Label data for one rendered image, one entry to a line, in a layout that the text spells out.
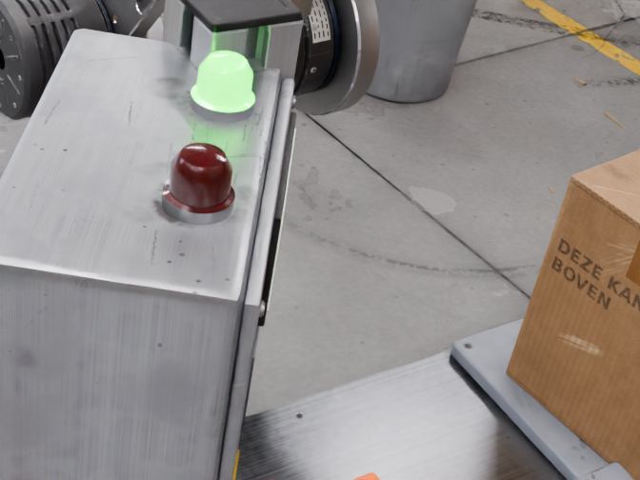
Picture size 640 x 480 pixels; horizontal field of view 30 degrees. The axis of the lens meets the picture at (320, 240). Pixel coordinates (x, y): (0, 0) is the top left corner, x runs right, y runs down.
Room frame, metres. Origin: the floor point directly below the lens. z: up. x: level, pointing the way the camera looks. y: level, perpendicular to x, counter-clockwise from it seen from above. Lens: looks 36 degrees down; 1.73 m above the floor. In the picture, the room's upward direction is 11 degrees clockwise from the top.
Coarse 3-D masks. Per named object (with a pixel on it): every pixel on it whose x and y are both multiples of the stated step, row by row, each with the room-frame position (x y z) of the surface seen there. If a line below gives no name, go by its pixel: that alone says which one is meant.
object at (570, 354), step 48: (576, 192) 1.00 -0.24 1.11; (624, 192) 0.99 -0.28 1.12; (576, 240) 0.98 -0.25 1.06; (624, 240) 0.95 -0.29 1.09; (576, 288) 0.97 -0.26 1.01; (624, 288) 0.94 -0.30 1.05; (528, 336) 1.00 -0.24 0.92; (576, 336) 0.96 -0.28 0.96; (624, 336) 0.92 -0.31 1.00; (528, 384) 0.98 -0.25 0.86; (576, 384) 0.94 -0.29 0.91; (624, 384) 0.91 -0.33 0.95; (576, 432) 0.93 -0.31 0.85; (624, 432) 0.89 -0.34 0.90
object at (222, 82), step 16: (208, 64) 0.41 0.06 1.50; (224, 64) 0.41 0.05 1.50; (240, 64) 0.42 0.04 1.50; (208, 80) 0.41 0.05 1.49; (224, 80) 0.41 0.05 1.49; (240, 80) 0.41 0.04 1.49; (192, 96) 0.41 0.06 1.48; (208, 96) 0.41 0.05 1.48; (224, 96) 0.41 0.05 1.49; (240, 96) 0.41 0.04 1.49; (208, 112) 0.41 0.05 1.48; (224, 112) 0.41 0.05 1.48; (240, 112) 0.41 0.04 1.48
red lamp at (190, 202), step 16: (192, 144) 0.35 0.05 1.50; (208, 144) 0.36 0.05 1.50; (176, 160) 0.35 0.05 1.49; (192, 160) 0.34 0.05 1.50; (208, 160) 0.34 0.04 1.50; (224, 160) 0.35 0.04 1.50; (176, 176) 0.34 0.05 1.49; (192, 176) 0.34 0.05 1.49; (208, 176) 0.34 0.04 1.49; (224, 176) 0.34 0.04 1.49; (176, 192) 0.34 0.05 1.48; (192, 192) 0.34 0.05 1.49; (208, 192) 0.34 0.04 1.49; (224, 192) 0.34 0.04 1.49; (176, 208) 0.34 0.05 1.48; (192, 208) 0.34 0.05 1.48; (208, 208) 0.34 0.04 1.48; (224, 208) 0.34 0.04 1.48; (192, 224) 0.34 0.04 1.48; (208, 224) 0.34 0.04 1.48
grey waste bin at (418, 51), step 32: (384, 0) 3.07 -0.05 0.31; (416, 0) 3.06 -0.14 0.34; (448, 0) 3.08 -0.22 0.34; (384, 32) 3.07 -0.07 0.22; (416, 32) 3.06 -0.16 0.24; (448, 32) 3.10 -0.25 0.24; (384, 64) 3.07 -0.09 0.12; (416, 64) 3.07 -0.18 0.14; (448, 64) 3.15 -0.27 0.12; (384, 96) 3.07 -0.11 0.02; (416, 96) 3.09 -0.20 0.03
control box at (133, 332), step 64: (64, 64) 0.43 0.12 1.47; (128, 64) 0.44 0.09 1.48; (192, 64) 0.45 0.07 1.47; (256, 64) 0.46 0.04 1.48; (64, 128) 0.38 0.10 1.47; (128, 128) 0.39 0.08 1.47; (192, 128) 0.40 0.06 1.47; (256, 128) 0.41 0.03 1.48; (0, 192) 0.33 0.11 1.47; (64, 192) 0.34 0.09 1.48; (128, 192) 0.35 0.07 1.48; (256, 192) 0.36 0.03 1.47; (0, 256) 0.30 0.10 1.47; (64, 256) 0.31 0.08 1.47; (128, 256) 0.31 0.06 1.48; (192, 256) 0.32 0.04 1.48; (256, 256) 0.33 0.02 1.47; (0, 320) 0.30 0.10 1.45; (64, 320) 0.30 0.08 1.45; (128, 320) 0.30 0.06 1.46; (192, 320) 0.30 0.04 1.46; (256, 320) 0.31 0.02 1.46; (0, 384) 0.30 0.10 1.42; (64, 384) 0.30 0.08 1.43; (128, 384) 0.30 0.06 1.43; (192, 384) 0.30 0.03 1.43; (0, 448) 0.30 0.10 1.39; (64, 448) 0.30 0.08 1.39; (128, 448) 0.30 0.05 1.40; (192, 448) 0.30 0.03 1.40
